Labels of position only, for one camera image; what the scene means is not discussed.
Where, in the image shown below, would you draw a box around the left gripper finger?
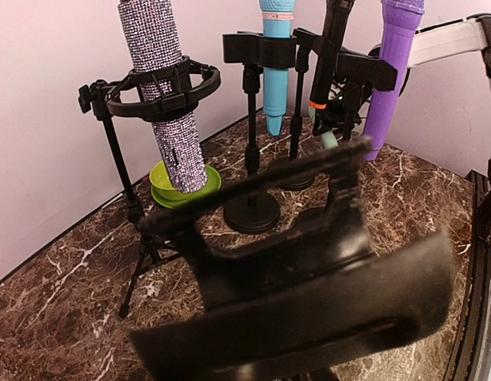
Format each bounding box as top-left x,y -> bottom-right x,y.
129,233 -> 454,380

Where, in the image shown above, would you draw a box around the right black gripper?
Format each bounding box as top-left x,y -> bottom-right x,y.
312,78 -> 372,137

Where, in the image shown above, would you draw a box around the black round-base mic stand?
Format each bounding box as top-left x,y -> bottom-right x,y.
295,48 -> 394,225
222,32 -> 296,235
140,138 -> 373,330
280,28 -> 320,191

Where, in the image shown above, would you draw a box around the mint green microphone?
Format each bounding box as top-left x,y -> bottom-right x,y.
309,107 -> 338,149

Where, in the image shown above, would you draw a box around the purple microphone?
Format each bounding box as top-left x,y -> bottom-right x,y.
363,0 -> 424,162

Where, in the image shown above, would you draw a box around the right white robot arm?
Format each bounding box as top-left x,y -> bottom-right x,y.
363,13 -> 491,174

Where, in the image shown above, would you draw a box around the light blue microphone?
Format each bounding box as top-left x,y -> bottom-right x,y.
259,0 -> 295,137

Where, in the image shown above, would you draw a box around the rhinestone silver microphone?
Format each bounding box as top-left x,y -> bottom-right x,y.
117,0 -> 209,194

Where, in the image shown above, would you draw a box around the lime green plate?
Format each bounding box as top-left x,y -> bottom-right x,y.
151,165 -> 222,209

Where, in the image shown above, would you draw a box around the lime green bowl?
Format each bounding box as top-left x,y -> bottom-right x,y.
149,161 -> 184,201

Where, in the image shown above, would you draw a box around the black microphone orange ring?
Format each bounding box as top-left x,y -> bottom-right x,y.
309,0 -> 356,110

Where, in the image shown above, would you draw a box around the white slotted cable duct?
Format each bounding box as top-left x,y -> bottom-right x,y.
474,281 -> 491,381

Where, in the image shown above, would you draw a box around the black tripod shock-mount stand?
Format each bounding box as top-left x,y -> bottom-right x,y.
78,56 -> 222,319

